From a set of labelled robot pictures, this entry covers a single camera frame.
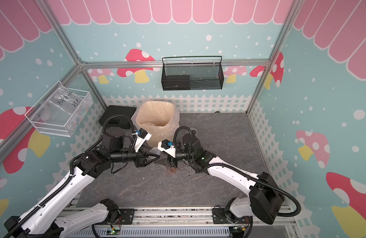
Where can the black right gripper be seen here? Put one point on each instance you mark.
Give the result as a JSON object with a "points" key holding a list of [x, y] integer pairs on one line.
{"points": [[172, 161]]}

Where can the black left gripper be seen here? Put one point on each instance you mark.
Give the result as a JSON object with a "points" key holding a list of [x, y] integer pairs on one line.
{"points": [[141, 160]]}

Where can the clear tea jar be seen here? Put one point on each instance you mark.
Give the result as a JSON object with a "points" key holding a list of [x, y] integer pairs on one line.
{"points": [[162, 161]]}

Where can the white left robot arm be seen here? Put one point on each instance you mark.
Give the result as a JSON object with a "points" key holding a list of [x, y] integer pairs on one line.
{"points": [[43, 220]]}

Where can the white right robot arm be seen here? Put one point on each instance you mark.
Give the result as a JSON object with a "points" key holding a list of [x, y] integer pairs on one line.
{"points": [[261, 201]]}

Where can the clear plastic bin liner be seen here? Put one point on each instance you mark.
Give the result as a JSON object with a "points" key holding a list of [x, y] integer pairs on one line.
{"points": [[153, 122]]}

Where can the cream plastic trash bin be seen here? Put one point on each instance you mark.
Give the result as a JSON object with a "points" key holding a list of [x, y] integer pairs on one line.
{"points": [[157, 125]]}

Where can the black box in basket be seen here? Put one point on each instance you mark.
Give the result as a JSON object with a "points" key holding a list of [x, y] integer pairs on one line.
{"points": [[175, 82]]}

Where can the clear plastic bag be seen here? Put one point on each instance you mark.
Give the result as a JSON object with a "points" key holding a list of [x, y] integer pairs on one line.
{"points": [[64, 104]]}

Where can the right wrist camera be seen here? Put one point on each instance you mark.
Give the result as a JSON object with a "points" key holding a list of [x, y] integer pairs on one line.
{"points": [[168, 147]]}

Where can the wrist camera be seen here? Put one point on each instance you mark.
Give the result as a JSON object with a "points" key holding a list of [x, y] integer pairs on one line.
{"points": [[142, 136], [168, 147]]}

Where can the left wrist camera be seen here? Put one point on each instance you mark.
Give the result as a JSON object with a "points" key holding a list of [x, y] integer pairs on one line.
{"points": [[142, 136]]}

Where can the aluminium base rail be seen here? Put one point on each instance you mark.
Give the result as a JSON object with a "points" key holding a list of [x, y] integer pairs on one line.
{"points": [[176, 222]]}

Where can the black wire mesh basket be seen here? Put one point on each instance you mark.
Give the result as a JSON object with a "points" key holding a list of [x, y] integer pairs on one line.
{"points": [[206, 72]]}

